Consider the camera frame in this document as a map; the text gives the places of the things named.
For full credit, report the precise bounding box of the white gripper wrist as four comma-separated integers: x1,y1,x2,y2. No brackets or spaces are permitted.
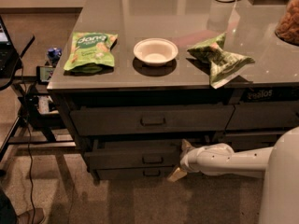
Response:
167,139,203,182

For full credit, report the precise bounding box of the drawer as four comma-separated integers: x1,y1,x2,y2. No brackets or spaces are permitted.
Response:
70,105,234,136
227,102,299,131
83,139,182,170
97,167,172,180
218,131,283,151

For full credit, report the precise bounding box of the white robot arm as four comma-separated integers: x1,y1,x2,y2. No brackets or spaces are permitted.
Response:
168,127,299,224

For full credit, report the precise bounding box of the peatos snack bag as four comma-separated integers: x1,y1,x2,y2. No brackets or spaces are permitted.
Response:
241,87,299,103

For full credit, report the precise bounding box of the dark cabinet counter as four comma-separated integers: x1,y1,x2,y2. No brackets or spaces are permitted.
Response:
49,0,299,181

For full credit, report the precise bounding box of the crumpled green snack bag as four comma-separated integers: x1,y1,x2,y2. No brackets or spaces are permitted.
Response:
187,33,255,89

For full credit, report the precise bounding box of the white paper bowl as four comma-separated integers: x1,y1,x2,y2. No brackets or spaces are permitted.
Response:
134,38,178,66

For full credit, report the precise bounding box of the green dang chips bag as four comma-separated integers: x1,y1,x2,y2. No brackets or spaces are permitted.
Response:
64,32,118,74

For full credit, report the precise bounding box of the smartphone on stand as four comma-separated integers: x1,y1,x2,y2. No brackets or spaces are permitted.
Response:
36,66,55,84

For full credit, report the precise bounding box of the blue bottle cap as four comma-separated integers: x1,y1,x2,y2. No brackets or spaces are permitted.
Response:
47,48,62,66

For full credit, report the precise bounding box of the jar of brown snacks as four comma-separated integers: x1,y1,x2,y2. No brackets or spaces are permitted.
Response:
275,0,299,46

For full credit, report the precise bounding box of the black laptop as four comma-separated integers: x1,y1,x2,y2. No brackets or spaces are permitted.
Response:
0,16,17,71

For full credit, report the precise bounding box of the black hanging cable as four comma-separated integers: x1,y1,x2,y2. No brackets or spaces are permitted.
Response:
18,56,37,224

